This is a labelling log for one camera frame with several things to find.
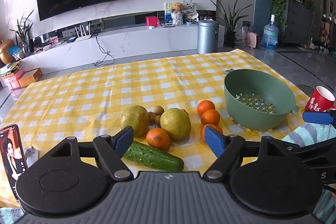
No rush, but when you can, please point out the teddy bear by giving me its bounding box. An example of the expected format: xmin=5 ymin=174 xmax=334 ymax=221
xmin=171 ymin=2 xmax=183 ymax=26

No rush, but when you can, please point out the brown longan fruit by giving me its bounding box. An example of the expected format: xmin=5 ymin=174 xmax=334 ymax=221
xmin=148 ymin=111 xmax=156 ymax=126
xmin=153 ymin=106 xmax=165 ymax=116
xmin=154 ymin=115 xmax=161 ymax=128

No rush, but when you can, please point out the pink small heater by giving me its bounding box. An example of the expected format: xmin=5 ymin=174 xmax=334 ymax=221
xmin=245 ymin=32 xmax=259 ymax=49

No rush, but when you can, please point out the left potted plant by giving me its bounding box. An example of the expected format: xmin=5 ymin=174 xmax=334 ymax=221
xmin=10 ymin=11 xmax=34 ymax=56

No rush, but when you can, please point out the orange cardboard box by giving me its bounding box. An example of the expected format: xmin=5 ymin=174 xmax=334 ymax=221
xmin=18 ymin=68 xmax=42 ymax=88

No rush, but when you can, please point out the red mug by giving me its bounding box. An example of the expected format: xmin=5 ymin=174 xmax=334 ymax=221
xmin=305 ymin=86 xmax=335 ymax=112

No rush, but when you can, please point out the blue water bottle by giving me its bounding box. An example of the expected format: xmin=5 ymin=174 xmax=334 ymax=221
xmin=261 ymin=14 xmax=279 ymax=50

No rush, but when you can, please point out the smartphone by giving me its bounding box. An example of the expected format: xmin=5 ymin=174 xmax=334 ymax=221
xmin=1 ymin=124 xmax=27 ymax=200

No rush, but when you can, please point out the red box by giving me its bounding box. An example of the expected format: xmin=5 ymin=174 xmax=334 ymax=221
xmin=146 ymin=15 xmax=159 ymax=27

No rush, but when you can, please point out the green colander bowl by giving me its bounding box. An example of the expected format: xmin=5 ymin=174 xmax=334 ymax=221
xmin=224 ymin=69 xmax=299 ymax=131

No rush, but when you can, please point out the white router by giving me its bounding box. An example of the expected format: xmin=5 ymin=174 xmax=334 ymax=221
xmin=75 ymin=23 xmax=92 ymax=42

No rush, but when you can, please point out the black power cable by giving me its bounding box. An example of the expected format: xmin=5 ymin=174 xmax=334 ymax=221
xmin=93 ymin=35 xmax=116 ymax=68

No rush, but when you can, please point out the potted plant by cabinet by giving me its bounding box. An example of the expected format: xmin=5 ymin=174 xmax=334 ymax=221
xmin=211 ymin=0 xmax=253 ymax=47

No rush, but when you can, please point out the orange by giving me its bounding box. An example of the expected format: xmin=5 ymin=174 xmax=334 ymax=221
xmin=146 ymin=128 xmax=170 ymax=149
xmin=197 ymin=100 xmax=215 ymax=116
xmin=201 ymin=109 xmax=221 ymax=126
xmin=201 ymin=124 xmax=223 ymax=142

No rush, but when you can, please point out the silver trash can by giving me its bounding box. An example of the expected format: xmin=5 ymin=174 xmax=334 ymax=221
xmin=197 ymin=20 xmax=219 ymax=54

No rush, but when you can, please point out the golden gourd ornament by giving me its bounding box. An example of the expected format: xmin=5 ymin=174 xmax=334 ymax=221
xmin=0 ymin=39 xmax=14 ymax=65

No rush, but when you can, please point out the yellow-green pear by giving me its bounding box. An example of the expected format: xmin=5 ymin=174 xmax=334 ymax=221
xmin=120 ymin=105 xmax=149 ymax=137
xmin=160 ymin=108 xmax=191 ymax=140

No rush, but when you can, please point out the white TV cabinet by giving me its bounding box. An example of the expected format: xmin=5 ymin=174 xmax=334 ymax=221
xmin=21 ymin=24 xmax=198 ymax=74

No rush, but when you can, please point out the dark drawer cabinet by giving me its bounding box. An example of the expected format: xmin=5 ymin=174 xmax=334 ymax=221
xmin=281 ymin=0 xmax=313 ymax=45

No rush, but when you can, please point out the green cucumber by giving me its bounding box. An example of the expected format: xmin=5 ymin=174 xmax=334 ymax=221
xmin=123 ymin=141 xmax=185 ymax=172

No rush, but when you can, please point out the pink cardboard box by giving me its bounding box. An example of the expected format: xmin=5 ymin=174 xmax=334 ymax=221
xmin=1 ymin=69 xmax=25 ymax=90

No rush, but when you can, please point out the yellow checkered tablecloth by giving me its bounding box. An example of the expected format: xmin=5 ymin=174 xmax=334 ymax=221
xmin=0 ymin=48 xmax=310 ymax=208

